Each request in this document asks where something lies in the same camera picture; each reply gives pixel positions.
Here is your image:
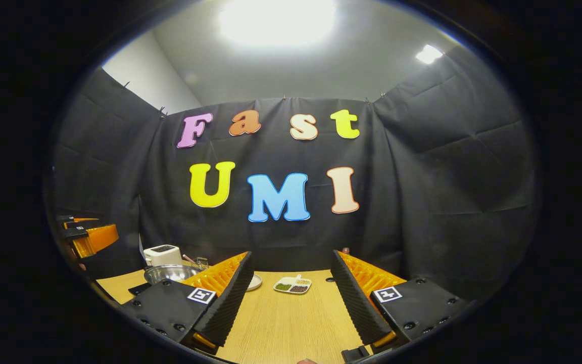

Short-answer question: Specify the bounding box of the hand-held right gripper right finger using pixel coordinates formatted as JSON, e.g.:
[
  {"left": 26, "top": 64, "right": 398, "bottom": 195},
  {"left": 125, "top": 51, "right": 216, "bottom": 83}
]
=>
[{"left": 330, "top": 249, "right": 476, "bottom": 354}]

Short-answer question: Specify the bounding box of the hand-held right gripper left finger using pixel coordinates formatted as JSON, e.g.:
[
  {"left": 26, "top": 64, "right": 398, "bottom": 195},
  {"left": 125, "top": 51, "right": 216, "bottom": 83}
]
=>
[{"left": 122, "top": 251, "right": 255, "bottom": 354}]

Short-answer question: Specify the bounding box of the stainless steel pot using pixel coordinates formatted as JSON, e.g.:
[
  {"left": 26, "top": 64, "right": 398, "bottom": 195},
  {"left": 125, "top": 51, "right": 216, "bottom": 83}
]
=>
[{"left": 143, "top": 264, "right": 203, "bottom": 286}]

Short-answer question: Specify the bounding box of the white divided plate with beans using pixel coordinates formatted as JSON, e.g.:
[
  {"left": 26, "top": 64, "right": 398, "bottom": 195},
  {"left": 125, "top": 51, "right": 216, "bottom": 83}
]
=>
[{"left": 273, "top": 275, "right": 313, "bottom": 295}]

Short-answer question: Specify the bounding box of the white toaster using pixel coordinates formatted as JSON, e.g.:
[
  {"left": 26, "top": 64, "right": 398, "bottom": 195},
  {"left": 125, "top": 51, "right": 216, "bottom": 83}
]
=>
[{"left": 143, "top": 244, "right": 184, "bottom": 267}]

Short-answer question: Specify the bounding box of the black backdrop cloth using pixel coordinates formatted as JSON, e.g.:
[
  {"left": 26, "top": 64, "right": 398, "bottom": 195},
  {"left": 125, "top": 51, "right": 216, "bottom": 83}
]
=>
[{"left": 48, "top": 45, "right": 539, "bottom": 304}]

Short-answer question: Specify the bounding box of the small ceiling light panel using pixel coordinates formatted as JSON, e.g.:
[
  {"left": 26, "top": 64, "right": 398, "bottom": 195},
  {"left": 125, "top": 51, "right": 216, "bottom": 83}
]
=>
[{"left": 415, "top": 44, "right": 444, "bottom": 65}]

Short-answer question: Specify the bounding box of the large ceiling light panel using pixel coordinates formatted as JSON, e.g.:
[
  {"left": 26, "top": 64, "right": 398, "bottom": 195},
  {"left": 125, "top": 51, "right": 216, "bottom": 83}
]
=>
[{"left": 219, "top": 0, "right": 337, "bottom": 49}]

